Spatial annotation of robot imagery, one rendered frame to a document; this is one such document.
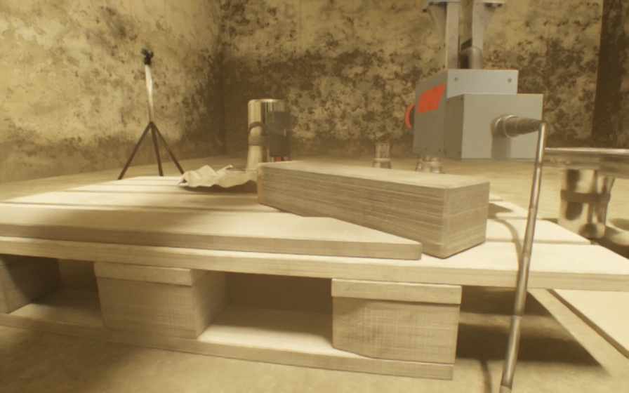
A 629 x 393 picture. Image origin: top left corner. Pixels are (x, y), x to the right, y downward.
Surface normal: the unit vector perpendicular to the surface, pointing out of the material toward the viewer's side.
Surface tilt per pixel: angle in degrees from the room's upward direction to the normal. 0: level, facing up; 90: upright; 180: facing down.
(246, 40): 90
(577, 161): 90
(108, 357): 0
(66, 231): 90
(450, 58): 90
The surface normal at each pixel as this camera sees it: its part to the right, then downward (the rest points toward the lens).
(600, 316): 0.00, -0.99
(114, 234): -0.17, 0.17
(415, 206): -0.79, 0.11
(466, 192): 0.61, 0.13
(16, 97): 0.99, 0.02
